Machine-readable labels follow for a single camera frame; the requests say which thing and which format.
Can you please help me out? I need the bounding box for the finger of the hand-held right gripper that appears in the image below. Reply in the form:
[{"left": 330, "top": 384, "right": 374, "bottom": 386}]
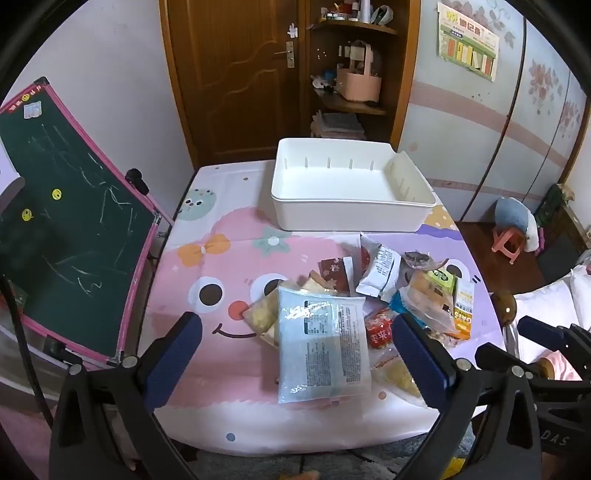
[
  {"left": 475, "top": 342, "right": 561, "bottom": 386},
  {"left": 516, "top": 315, "right": 591, "bottom": 354}
]

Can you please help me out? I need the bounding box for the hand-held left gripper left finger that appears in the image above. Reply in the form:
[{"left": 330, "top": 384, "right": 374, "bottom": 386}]
[{"left": 48, "top": 311, "right": 204, "bottom": 480}]

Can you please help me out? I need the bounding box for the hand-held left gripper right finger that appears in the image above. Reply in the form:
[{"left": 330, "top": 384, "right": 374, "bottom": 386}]
[{"left": 392, "top": 313, "right": 552, "bottom": 480}]

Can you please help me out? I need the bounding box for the clear packet of yellow biscuits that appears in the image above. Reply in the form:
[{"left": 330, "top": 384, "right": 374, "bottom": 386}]
[{"left": 372, "top": 348, "right": 423, "bottom": 398}]

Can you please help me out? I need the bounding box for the orange white snack packet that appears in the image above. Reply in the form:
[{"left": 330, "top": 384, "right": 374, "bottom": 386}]
[{"left": 450, "top": 277, "right": 476, "bottom": 340}]

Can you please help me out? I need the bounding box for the clear packet of yellow puffs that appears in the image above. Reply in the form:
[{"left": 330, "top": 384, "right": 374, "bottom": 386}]
[{"left": 242, "top": 295, "right": 282, "bottom": 347}]

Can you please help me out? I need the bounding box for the large light blue packet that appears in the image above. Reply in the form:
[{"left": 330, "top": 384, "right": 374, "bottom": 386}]
[{"left": 276, "top": 284, "right": 374, "bottom": 404}]

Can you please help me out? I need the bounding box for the white silver snack packet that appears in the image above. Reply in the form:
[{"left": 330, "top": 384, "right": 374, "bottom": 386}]
[{"left": 355, "top": 233, "right": 402, "bottom": 298}]

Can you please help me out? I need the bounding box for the beige cracker packet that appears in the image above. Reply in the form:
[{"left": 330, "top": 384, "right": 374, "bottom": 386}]
[{"left": 300, "top": 272, "right": 338, "bottom": 294}]

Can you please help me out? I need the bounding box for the white plastic storage bin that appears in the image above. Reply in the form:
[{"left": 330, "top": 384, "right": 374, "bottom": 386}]
[{"left": 270, "top": 137, "right": 438, "bottom": 232}]

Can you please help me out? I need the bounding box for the clear packet of fried snacks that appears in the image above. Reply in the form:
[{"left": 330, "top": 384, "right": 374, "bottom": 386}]
[{"left": 399, "top": 272, "right": 455, "bottom": 333}]

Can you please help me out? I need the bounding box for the white pillow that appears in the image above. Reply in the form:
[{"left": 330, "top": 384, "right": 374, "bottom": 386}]
[{"left": 512, "top": 265, "right": 591, "bottom": 370}]

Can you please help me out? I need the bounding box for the pink cloth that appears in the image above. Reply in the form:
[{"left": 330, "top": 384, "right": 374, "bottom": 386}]
[{"left": 540, "top": 351, "right": 583, "bottom": 381}]

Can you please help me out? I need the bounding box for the round wooden knob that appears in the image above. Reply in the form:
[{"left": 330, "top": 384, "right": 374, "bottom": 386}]
[{"left": 492, "top": 291, "right": 518, "bottom": 326}]

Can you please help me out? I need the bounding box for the red snack packet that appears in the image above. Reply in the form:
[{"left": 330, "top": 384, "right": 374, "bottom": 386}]
[{"left": 365, "top": 310, "right": 399, "bottom": 349}]

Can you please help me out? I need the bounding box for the blue candy wrapper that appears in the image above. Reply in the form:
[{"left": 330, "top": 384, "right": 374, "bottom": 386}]
[{"left": 390, "top": 293, "right": 416, "bottom": 319}]

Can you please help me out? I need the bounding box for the dark wooden cabinet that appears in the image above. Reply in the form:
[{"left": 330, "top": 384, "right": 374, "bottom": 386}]
[{"left": 536, "top": 185, "right": 591, "bottom": 282}]

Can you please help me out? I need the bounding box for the green yellow snack packet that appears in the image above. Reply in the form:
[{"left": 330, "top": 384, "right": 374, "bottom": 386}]
[{"left": 425, "top": 268, "right": 458, "bottom": 296}]

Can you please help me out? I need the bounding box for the pink plastic stool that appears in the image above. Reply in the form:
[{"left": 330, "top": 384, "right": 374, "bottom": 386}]
[{"left": 492, "top": 227, "right": 529, "bottom": 265}]

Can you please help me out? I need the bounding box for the dark brown snack wrapper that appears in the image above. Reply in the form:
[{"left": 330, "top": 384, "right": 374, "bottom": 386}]
[{"left": 405, "top": 250, "right": 444, "bottom": 271}]

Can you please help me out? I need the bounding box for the blue plush cushion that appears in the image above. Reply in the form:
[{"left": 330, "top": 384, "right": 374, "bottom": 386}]
[{"left": 495, "top": 197, "right": 541, "bottom": 252}]

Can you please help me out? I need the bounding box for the dark red small packet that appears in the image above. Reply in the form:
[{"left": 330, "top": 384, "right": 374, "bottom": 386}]
[{"left": 318, "top": 257, "right": 354, "bottom": 296}]

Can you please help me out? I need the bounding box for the pink framed chalkboard easel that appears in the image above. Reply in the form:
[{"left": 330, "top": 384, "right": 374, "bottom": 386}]
[{"left": 0, "top": 76, "right": 176, "bottom": 370}]

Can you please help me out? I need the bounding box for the floral sliding wardrobe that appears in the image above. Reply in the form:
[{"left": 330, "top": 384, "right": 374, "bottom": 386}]
[{"left": 397, "top": 0, "right": 589, "bottom": 222}]

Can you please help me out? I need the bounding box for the stack of folded towels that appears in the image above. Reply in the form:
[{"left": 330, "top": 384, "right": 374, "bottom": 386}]
[{"left": 311, "top": 111, "right": 365, "bottom": 139}]

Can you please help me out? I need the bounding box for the brown wooden door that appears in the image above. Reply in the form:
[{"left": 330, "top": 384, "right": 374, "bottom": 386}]
[{"left": 159, "top": 0, "right": 315, "bottom": 169}]

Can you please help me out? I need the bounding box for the wooden corner shelf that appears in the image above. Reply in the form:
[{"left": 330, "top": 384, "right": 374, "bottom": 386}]
[{"left": 305, "top": 0, "right": 421, "bottom": 153}]

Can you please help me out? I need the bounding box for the pink storage basket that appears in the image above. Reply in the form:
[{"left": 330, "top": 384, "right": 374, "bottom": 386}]
[{"left": 335, "top": 41, "right": 383, "bottom": 103}]

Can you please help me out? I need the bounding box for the small plush toy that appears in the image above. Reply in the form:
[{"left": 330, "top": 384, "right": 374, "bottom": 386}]
[{"left": 311, "top": 69, "right": 338, "bottom": 95}]

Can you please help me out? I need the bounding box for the black cable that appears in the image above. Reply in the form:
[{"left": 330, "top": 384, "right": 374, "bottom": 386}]
[{"left": 0, "top": 277, "right": 56, "bottom": 425}]

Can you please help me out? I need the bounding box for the wall poster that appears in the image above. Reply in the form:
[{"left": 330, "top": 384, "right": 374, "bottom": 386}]
[{"left": 436, "top": 1, "right": 500, "bottom": 83}]

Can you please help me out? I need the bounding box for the metal door handle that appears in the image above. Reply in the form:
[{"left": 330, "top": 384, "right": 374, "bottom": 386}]
[{"left": 273, "top": 41, "right": 296, "bottom": 69}]

